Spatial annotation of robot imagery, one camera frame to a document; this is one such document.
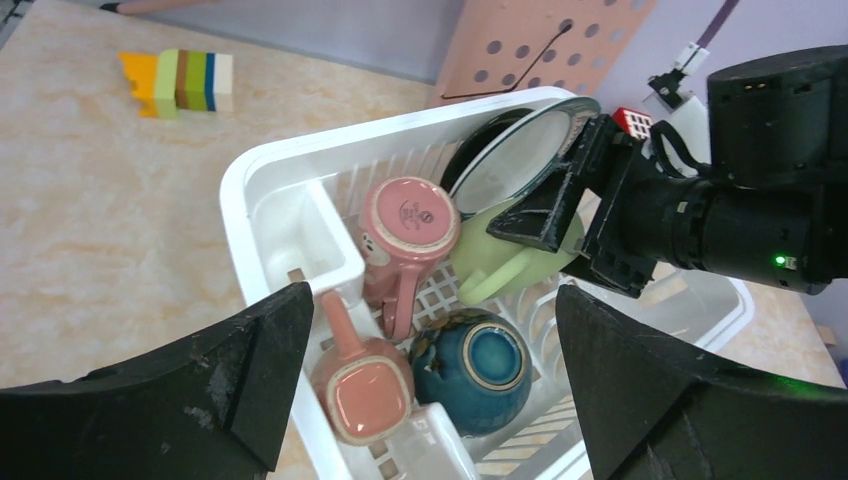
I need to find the white plastic dish rack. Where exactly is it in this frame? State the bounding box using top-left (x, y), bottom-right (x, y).
top-left (220, 87), bottom-right (755, 479)

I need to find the striped toy block stack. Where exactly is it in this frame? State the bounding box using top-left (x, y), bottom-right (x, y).
top-left (118, 48), bottom-right (234, 119)

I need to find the black plate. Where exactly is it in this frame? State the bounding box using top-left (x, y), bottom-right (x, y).
top-left (440, 108), bottom-right (533, 192)

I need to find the cream cup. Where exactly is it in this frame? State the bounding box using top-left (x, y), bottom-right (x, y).
top-left (450, 199), bottom-right (584, 305)

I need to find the small wooden cube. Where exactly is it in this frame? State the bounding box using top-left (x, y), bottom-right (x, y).
top-left (815, 324), bottom-right (838, 348)

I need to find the pink mug white inside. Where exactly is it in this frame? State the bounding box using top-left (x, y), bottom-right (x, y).
top-left (310, 291), bottom-right (415, 446)

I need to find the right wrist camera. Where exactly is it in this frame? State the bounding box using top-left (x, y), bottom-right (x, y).
top-left (643, 39), bottom-right (710, 178)

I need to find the pink pegboard panel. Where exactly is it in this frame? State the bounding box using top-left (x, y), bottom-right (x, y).
top-left (428, 0), bottom-right (657, 107)

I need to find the white plate green rim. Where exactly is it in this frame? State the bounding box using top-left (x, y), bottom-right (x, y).
top-left (450, 96), bottom-right (601, 219)

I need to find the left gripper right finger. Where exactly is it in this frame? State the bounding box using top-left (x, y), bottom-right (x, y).
top-left (556, 285), bottom-right (847, 479)

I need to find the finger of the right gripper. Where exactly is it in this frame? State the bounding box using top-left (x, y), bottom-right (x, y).
top-left (486, 115), bottom-right (626, 252)

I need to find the red toy block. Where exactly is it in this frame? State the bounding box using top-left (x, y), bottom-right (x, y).
top-left (612, 107), bottom-right (653, 140)

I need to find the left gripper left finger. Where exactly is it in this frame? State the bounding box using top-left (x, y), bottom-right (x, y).
top-left (1, 282), bottom-right (314, 479)

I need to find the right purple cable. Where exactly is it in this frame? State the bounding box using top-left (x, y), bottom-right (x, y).
top-left (695, 0), bottom-right (742, 49)

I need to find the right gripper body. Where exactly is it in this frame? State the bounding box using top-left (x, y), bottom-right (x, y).
top-left (563, 45), bottom-right (847, 298)

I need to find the dark bowl beige inside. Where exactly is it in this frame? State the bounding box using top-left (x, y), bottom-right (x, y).
top-left (408, 308), bottom-right (533, 437)

